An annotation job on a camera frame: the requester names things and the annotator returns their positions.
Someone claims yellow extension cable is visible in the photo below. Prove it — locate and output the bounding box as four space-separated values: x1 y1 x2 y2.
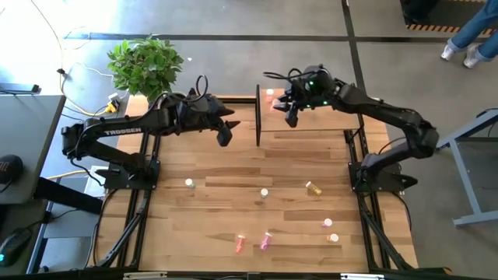
46 73 119 180

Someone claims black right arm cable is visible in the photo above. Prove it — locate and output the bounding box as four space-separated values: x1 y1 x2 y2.
263 68 312 82

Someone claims silver metal bracket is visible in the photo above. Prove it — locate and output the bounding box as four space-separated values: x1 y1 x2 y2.
340 273 386 280
123 271 168 280

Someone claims white floor box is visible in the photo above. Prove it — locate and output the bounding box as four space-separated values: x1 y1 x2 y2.
83 166 108 200

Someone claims blue-grey metal desk frame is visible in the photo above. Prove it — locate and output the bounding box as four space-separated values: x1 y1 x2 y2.
430 108 498 229

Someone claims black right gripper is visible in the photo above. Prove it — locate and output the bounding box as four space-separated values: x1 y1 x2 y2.
276 65 339 128

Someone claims black computer mouse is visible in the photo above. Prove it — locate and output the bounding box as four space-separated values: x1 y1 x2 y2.
0 228 32 268

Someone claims dark flat bar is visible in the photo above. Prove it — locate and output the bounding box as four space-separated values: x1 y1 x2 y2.
0 82 40 95

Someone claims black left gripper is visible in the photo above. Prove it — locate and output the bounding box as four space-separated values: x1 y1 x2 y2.
177 89 241 148

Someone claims wooden shelf black metal frame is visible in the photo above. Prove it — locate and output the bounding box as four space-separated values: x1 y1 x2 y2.
254 82 367 148

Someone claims green potted plant white pot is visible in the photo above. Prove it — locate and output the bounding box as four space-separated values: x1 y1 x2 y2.
107 37 184 104

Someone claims black mat hazard stripe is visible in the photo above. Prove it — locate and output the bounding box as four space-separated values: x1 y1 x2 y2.
399 0 498 37

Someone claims yellow pill bottle white cap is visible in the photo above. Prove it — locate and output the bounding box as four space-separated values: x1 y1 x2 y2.
305 180 323 196

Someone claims person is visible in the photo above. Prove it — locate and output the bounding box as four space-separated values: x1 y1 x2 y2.
440 0 498 70

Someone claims black desk beam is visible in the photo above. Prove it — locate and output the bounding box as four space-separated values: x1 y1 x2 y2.
33 177 104 215

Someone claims thin white floor cable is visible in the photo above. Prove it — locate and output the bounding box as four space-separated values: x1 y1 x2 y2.
29 0 129 102

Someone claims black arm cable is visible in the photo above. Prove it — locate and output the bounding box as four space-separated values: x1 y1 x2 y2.
146 74 210 114
263 68 312 82

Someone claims blue metal desk leg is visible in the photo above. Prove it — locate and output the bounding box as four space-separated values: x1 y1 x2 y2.
26 201 54 273

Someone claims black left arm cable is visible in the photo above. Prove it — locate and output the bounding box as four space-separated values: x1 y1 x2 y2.
146 74 210 114

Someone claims black round device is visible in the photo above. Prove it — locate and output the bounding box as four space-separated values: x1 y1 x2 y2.
0 154 23 184

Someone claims grey desk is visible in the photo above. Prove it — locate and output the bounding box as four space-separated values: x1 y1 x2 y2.
0 95 66 205

